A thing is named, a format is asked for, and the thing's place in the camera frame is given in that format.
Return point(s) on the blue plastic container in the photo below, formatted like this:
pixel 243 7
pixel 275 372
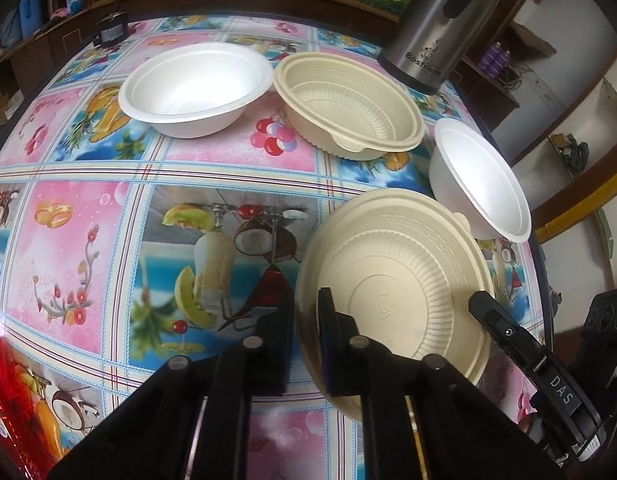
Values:
pixel 30 12

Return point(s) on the small dark jar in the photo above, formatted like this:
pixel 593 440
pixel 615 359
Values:
pixel 111 30

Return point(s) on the small white foam bowl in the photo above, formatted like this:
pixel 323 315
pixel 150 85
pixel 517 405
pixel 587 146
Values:
pixel 481 185

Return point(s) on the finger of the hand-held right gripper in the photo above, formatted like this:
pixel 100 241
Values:
pixel 518 340

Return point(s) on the fruit printed tablecloth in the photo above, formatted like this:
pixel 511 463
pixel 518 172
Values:
pixel 78 240

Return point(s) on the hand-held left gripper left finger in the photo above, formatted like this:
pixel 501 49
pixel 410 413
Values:
pixel 274 355

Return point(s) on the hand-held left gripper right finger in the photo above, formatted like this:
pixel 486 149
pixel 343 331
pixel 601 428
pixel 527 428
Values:
pixel 333 355

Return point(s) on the beige plastic ribbed lid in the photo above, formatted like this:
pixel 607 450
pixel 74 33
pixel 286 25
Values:
pixel 403 280

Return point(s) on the beige plastic ribbed bowl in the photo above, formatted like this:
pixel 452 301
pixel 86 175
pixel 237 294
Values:
pixel 348 105

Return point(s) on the purple bottle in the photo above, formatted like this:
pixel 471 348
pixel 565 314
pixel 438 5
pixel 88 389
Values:
pixel 493 57

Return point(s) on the wooden shelf cabinet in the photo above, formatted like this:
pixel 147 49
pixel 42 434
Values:
pixel 18 60

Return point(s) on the large white foam bowl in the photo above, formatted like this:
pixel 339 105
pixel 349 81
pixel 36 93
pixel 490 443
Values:
pixel 193 85

